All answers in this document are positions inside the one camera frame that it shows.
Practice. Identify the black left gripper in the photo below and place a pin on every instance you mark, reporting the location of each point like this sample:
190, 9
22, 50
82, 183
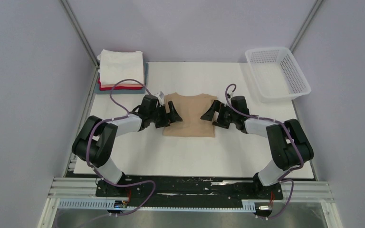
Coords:
168, 118

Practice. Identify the right corner metal post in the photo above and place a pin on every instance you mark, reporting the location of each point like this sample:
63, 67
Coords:
306, 23

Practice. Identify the white plastic laundry basket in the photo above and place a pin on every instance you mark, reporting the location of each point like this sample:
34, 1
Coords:
276, 74

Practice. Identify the red folded t shirt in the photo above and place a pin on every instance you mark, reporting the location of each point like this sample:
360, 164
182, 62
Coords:
117, 88

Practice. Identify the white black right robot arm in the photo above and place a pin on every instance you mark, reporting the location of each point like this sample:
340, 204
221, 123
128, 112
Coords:
290, 148

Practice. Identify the corner metal post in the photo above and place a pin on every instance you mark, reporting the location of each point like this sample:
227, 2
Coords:
306, 23
75, 24

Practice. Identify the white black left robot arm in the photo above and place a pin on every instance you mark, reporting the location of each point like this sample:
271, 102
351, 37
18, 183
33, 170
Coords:
94, 143

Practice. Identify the peach folded t shirt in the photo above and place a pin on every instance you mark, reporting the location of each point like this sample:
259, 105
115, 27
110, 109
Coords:
121, 85

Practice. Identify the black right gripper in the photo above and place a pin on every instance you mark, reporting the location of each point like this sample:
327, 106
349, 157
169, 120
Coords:
209, 115

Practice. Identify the left corner metal post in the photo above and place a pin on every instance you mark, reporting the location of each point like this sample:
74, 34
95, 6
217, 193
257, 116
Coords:
75, 24

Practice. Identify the aluminium frame rail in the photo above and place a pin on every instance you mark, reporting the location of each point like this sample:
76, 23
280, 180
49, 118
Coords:
81, 192

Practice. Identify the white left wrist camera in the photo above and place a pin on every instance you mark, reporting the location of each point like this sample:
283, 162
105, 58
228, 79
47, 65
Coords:
160, 96

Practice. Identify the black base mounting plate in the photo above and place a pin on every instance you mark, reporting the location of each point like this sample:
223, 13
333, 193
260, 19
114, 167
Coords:
180, 191

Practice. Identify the beige t shirt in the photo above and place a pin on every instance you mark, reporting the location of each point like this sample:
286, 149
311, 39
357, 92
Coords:
190, 109

